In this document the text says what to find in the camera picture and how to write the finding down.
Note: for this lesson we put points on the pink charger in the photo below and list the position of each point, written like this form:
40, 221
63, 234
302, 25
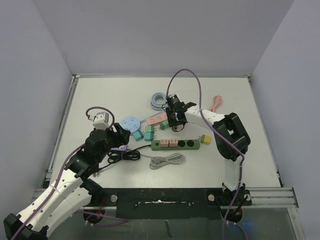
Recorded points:
173, 143
164, 143

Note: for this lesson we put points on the green power strip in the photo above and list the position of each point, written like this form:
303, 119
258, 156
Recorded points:
183, 145

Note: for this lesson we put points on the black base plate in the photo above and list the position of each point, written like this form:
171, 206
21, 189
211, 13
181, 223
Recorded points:
169, 203

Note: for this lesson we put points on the teal charger left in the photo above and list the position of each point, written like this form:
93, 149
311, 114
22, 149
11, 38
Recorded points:
138, 135

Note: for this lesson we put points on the green charger upper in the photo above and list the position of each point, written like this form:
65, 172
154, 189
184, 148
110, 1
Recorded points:
150, 129

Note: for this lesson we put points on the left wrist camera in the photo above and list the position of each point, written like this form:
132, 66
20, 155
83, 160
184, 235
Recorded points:
100, 121

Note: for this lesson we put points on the teal charger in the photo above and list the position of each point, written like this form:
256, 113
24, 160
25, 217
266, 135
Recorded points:
149, 136
138, 135

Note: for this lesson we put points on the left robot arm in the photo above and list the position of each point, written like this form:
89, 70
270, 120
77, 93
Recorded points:
75, 172

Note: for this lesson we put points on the purple power strip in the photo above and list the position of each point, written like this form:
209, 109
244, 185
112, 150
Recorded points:
122, 148

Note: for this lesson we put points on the yellow charger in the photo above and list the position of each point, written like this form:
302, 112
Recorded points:
205, 139

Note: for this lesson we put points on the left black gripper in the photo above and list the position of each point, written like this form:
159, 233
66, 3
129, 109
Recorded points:
121, 136

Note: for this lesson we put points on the teal charger lower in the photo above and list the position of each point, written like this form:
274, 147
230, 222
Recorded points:
149, 136

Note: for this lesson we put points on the small green charger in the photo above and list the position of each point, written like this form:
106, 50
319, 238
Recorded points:
163, 125

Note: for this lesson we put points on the blue round power strip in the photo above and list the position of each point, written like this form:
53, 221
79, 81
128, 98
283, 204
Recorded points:
130, 123

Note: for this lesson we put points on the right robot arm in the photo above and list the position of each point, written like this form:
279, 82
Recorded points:
231, 138

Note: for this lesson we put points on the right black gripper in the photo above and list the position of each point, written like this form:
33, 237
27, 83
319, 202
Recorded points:
173, 115

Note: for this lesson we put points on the pink power strip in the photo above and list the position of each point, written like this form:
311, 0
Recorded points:
156, 119

